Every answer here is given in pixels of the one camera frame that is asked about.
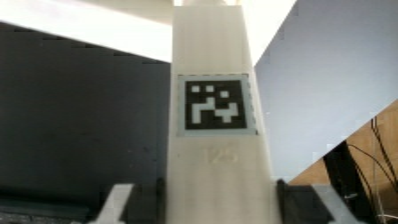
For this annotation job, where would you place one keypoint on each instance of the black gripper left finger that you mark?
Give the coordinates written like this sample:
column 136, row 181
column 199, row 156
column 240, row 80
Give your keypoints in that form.
column 133, row 204

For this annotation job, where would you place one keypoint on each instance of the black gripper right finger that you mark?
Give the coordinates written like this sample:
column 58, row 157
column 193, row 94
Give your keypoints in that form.
column 311, row 205

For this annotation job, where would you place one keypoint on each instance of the white desk leg with tag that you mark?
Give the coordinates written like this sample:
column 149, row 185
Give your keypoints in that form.
column 218, row 186

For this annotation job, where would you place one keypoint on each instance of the white L-shaped obstacle fixture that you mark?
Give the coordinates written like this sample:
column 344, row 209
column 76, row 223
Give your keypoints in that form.
column 128, row 24

